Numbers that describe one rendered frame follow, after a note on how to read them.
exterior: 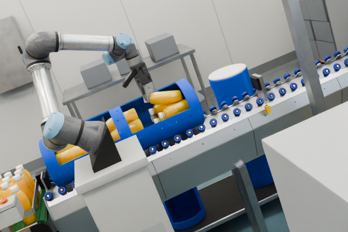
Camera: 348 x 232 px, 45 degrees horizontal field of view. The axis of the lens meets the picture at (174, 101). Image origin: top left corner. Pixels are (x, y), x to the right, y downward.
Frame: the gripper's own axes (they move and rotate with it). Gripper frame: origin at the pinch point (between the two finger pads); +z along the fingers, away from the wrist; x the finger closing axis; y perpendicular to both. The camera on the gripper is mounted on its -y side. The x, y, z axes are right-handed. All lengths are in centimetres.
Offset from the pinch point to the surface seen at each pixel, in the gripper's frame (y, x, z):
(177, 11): 116, 327, -5
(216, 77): 56, 45, 19
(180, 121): 12.0, -12.9, 16.1
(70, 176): -53, -11, 19
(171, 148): 2.1, -10.4, 29.1
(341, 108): 22, -153, -23
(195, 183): 8, -7, 57
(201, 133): 21.2, -10.0, 28.7
